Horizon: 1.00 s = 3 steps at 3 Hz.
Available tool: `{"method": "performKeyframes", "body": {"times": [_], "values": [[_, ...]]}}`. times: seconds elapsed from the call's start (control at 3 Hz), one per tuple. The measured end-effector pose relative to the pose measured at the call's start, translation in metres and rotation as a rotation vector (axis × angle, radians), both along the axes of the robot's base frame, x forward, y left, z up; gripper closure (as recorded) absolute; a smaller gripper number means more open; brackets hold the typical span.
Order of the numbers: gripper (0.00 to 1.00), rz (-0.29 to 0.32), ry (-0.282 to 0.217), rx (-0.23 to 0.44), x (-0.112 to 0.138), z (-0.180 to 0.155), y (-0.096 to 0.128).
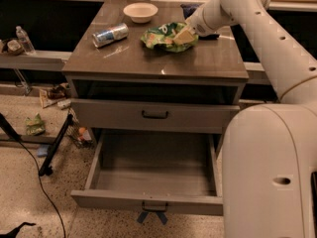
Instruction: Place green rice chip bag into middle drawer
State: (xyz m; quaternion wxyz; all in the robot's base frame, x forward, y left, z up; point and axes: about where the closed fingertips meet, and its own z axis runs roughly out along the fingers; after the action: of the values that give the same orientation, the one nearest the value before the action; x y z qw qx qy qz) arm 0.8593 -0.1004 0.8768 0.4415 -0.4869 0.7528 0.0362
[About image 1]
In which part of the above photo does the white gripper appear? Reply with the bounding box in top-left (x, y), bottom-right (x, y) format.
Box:
top-left (173, 6), bottom-right (215, 46)

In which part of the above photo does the green rice chip bag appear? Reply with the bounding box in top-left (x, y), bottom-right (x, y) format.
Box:
top-left (141, 22), bottom-right (199, 53)

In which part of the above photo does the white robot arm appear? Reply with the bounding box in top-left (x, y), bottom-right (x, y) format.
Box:
top-left (186, 0), bottom-right (317, 238)

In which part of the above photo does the blue white snack bag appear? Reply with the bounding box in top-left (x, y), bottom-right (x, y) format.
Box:
top-left (180, 4), bottom-right (220, 41)

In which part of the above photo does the grey drawer cabinet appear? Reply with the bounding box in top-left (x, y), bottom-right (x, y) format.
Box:
top-left (62, 1), bottom-right (248, 146)

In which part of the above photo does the closed upper grey drawer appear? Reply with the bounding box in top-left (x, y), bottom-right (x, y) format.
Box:
top-left (71, 98), bottom-right (240, 134)

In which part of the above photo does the open middle grey drawer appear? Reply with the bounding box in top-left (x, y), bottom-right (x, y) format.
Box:
top-left (71, 131), bottom-right (223, 216)

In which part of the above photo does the green bag on floor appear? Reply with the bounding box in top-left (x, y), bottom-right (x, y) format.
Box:
top-left (25, 113), bottom-right (46, 136)

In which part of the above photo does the white paper bowl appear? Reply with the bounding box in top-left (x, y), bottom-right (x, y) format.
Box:
top-left (123, 2), bottom-right (159, 24)

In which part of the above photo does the silver blue soda can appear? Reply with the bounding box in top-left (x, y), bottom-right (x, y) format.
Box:
top-left (92, 23), bottom-right (129, 48)

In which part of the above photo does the trash pile on floor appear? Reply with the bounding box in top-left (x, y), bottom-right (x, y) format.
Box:
top-left (40, 83), bottom-right (69, 108)

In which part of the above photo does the clear plastic water bottle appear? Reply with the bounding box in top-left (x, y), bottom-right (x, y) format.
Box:
top-left (16, 26), bottom-right (36, 55)

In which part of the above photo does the crumpled wrapper on ledge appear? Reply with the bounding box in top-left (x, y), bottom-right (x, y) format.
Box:
top-left (1, 39), bottom-right (24, 56)

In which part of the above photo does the black tripod leg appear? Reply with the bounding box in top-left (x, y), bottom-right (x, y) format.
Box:
top-left (39, 114), bottom-right (73, 177)

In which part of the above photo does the black floor cable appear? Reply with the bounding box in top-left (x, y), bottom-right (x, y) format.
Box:
top-left (0, 113), bottom-right (67, 238)

